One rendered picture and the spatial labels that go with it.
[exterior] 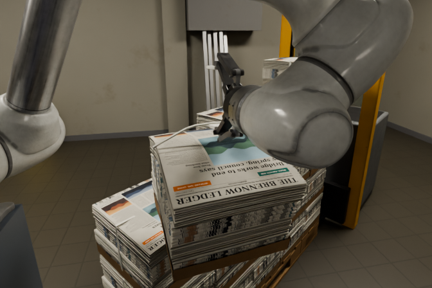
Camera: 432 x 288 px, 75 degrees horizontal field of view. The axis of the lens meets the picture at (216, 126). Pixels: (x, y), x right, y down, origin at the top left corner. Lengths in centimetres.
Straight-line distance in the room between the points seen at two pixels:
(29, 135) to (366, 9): 77
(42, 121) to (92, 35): 333
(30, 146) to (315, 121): 72
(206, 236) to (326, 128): 37
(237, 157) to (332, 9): 37
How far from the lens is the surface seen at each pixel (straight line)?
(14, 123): 84
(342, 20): 42
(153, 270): 98
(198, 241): 63
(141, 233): 100
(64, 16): 74
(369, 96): 215
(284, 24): 235
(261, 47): 431
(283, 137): 34
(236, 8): 387
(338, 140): 35
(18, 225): 95
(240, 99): 46
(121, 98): 417
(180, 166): 61
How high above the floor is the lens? 144
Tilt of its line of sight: 18 degrees down
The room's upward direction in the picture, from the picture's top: straight up
